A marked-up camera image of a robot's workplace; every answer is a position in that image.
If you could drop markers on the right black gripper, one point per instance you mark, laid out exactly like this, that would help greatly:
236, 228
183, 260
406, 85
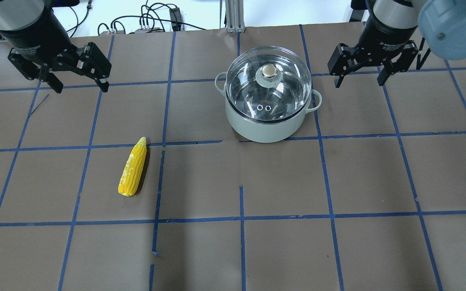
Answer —
386, 37

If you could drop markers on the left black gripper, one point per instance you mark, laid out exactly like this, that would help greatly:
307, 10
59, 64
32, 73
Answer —
34, 35

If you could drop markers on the glass pot lid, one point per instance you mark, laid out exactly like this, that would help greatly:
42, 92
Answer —
268, 84

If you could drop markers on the yellow corn cob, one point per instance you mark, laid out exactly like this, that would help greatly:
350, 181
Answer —
131, 176

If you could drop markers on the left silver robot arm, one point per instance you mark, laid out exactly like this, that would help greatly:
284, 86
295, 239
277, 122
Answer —
18, 13

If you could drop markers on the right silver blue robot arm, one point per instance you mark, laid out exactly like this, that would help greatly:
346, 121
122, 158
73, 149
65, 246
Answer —
441, 25

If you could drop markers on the pale green cooking pot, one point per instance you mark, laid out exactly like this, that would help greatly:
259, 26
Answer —
262, 132

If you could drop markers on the aluminium frame post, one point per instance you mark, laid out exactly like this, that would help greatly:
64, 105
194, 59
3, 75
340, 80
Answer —
232, 15

